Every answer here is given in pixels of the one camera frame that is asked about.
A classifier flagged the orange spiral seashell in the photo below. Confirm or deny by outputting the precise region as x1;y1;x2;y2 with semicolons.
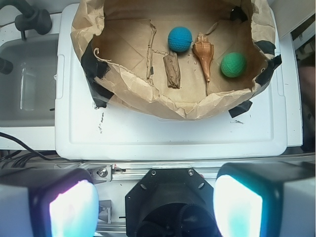
193;33;214;82

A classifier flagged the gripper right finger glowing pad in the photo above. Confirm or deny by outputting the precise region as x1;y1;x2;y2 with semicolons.
213;161;316;237

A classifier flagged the green dimpled ball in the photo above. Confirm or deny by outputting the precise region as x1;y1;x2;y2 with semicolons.
220;52;247;78

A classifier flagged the brown wood piece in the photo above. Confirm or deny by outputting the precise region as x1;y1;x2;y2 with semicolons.
163;51;181;89

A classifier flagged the blue dimpled ball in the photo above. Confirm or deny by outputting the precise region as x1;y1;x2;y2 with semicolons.
167;27;192;52

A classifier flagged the white plastic lid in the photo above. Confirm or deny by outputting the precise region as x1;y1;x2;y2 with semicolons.
55;4;288;161

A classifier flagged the brown paper bag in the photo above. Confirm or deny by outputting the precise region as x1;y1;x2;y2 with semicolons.
71;0;280;120

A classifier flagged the black octagonal mount plate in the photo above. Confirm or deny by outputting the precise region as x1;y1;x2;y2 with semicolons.
125;168;221;237

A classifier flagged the black cable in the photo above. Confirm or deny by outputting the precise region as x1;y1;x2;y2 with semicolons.
0;131;58;171

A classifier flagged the grey plastic bin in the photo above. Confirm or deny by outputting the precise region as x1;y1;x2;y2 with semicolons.
0;34;58;127

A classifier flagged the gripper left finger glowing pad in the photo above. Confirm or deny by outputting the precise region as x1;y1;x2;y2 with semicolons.
0;167;99;237

